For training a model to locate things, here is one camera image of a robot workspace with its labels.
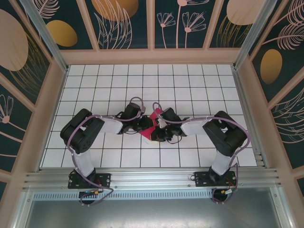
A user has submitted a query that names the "red paper sheet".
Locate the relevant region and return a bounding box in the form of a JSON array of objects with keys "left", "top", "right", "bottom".
[{"left": 139, "top": 107, "right": 165, "bottom": 141}]

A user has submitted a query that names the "grey metal sheet panel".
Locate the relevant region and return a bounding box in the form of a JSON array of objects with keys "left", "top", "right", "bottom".
[{"left": 13, "top": 187, "right": 294, "bottom": 228}]

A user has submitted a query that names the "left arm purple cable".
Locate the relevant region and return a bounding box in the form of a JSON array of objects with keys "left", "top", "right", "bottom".
[{"left": 67, "top": 96, "right": 146, "bottom": 207}]

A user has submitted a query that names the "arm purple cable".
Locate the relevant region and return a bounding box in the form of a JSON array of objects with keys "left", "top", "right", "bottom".
[
  {"left": 152, "top": 102, "right": 251, "bottom": 205},
  {"left": 67, "top": 96, "right": 146, "bottom": 207}
]

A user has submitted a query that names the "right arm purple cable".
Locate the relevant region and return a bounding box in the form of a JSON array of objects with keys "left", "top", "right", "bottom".
[{"left": 152, "top": 102, "right": 251, "bottom": 205}]

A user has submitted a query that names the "long aluminium mounting rail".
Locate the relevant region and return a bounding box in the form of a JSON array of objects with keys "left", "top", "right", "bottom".
[{"left": 22, "top": 167, "right": 283, "bottom": 191}]

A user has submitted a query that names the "slotted grey cable duct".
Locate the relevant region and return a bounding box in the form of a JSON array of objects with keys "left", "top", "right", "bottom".
[{"left": 32, "top": 189, "right": 214, "bottom": 200}]

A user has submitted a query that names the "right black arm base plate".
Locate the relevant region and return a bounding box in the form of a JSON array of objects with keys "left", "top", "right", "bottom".
[{"left": 194, "top": 171, "right": 238, "bottom": 188}]

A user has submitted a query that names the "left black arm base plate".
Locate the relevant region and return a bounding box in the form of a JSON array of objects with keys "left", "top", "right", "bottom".
[{"left": 67, "top": 172, "right": 112, "bottom": 190}]

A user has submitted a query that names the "aluminium side rail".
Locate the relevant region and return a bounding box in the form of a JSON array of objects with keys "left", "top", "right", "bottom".
[{"left": 231, "top": 65, "right": 270, "bottom": 170}]

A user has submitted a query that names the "aluminium corner post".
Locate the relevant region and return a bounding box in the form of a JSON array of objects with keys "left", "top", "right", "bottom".
[
  {"left": 233, "top": 0, "right": 279, "bottom": 70},
  {"left": 19, "top": 0, "right": 69, "bottom": 73}
]

